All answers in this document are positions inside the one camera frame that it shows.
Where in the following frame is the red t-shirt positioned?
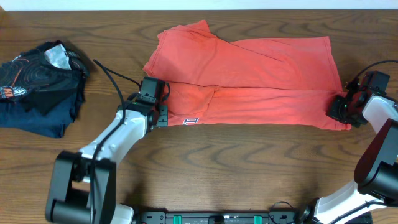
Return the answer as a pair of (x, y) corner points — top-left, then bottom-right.
(144, 21), (350, 131)

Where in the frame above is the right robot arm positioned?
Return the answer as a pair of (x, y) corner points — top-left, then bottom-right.
(295, 71), (397, 224)

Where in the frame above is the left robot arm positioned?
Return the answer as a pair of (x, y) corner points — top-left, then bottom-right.
(45, 77), (169, 224)

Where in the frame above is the black graphic t-shirt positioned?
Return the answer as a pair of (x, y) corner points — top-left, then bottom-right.
(1, 40), (90, 115)

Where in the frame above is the navy blue folded garment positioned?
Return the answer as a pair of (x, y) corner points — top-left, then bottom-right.
(1, 92), (85, 138)

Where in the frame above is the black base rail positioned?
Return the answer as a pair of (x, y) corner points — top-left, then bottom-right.
(60, 210), (373, 224)

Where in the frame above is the small black cable loop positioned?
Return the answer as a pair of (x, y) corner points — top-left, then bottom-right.
(266, 200), (296, 224)

